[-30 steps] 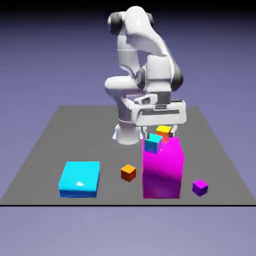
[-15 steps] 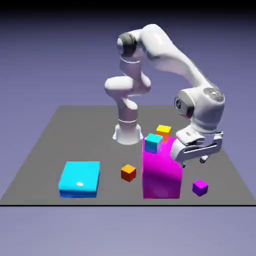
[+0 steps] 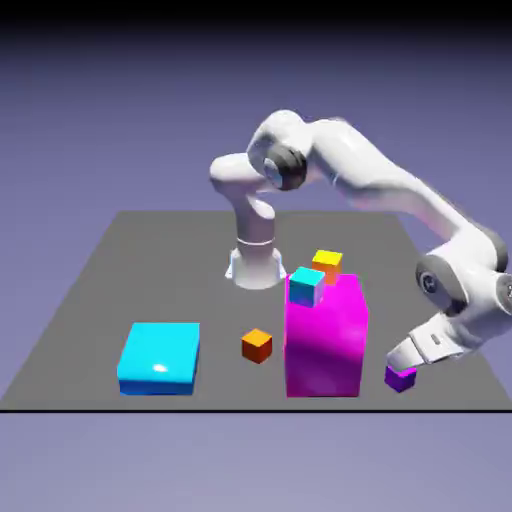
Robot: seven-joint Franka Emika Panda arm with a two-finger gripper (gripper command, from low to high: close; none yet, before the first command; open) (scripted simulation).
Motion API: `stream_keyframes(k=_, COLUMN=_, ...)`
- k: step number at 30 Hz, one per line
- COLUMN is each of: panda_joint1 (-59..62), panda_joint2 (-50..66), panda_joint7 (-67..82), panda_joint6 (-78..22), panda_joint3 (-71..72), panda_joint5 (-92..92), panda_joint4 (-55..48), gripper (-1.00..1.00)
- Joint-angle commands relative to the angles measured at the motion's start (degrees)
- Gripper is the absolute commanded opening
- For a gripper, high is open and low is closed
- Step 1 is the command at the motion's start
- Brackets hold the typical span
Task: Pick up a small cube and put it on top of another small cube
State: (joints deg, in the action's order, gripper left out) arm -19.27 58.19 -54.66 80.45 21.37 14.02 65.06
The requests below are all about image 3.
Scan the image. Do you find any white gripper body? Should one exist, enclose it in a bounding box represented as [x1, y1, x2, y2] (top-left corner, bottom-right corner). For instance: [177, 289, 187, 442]
[386, 322, 465, 370]

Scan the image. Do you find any small purple cube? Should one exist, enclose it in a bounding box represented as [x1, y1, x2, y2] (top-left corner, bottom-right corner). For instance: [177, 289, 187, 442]
[384, 365, 418, 394]

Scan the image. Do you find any small yellow cube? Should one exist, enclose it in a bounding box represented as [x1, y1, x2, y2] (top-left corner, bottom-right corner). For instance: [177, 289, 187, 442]
[311, 249, 344, 286]

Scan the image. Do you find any small cyan cube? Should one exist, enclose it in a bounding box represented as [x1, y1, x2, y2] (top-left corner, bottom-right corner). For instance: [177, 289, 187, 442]
[288, 266, 326, 308]

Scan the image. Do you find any small orange cube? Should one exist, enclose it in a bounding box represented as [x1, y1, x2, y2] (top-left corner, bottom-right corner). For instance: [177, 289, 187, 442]
[241, 328, 274, 365]

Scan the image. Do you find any large magenta box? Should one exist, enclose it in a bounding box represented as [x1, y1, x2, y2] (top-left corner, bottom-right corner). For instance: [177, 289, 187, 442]
[283, 273, 370, 399]

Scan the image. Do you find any large cyan box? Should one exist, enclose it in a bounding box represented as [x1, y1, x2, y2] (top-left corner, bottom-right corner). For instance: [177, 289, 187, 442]
[116, 322, 201, 397]

